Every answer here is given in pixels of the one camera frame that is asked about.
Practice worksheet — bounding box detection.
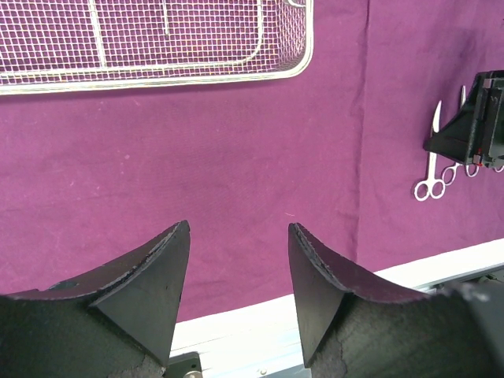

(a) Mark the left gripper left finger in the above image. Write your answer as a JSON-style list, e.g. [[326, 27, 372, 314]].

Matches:
[[1, 221, 191, 377]]

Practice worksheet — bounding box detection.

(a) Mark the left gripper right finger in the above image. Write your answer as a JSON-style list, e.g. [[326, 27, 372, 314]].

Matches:
[[288, 223, 503, 377]]

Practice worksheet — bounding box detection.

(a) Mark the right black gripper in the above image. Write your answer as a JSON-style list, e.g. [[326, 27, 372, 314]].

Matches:
[[424, 70, 503, 169]]

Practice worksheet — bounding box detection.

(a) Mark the steel scissors top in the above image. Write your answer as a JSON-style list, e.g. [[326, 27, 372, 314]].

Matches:
[[413, 100, 446, 202]]

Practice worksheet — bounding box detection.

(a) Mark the purple cloth wrap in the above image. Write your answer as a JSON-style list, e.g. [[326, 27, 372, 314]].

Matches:
[[1, 1, 503, 320]]

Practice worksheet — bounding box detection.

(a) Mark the wire mesh instrument tray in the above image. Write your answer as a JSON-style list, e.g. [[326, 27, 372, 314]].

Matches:
[[1, 0, 313, 95]]

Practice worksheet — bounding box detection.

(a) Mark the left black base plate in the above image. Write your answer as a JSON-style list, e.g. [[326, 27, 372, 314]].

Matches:
[[163, 351, 203, 378]]

